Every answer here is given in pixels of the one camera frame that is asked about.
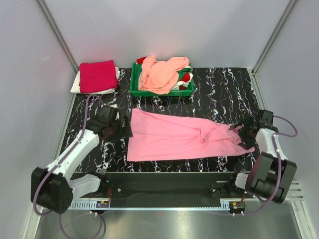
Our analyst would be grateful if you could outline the pink t shirt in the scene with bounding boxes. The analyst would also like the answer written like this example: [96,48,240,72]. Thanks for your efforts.
[127,109,255,162]

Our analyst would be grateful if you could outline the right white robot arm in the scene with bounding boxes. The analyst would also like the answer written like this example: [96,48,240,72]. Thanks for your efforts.
[226,110,298,204]

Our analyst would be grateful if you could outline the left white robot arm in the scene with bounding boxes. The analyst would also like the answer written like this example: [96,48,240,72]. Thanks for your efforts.
[30,105,133,215]

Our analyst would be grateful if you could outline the folded white t shirt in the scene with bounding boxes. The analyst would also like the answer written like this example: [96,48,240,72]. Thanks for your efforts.
[70,67,120,95]

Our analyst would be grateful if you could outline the folded magenta t shirt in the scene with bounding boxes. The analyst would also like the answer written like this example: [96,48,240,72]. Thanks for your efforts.
[79,60,118,93]

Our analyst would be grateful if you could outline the green plastic bin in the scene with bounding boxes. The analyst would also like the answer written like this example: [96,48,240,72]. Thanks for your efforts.
[130,62,194,97]

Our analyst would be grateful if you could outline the peach t shirt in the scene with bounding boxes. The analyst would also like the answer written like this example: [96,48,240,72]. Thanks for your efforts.
[138,55,190,95]

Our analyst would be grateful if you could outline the red white green t shirt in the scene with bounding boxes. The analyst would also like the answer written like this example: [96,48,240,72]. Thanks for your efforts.
[136,57,193,90]

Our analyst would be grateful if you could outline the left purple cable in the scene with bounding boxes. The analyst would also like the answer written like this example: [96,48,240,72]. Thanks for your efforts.
[33,94,107,239]

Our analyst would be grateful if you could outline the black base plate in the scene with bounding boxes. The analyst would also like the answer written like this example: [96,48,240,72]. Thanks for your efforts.
[82,172,249,211]

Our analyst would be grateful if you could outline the aluminium rail frame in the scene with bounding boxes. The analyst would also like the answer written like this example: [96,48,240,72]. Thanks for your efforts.
[25,181,316,239]

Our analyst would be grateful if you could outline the right corner post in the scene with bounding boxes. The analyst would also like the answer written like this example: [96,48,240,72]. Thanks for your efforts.
[251,0,299,75]

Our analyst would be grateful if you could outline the corner post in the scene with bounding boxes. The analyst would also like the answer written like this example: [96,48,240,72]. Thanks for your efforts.
[35,0,78,73]
[251,0,299,75]

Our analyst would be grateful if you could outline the left corner post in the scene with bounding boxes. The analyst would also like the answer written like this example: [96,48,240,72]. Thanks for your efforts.
[35,0,78,73]

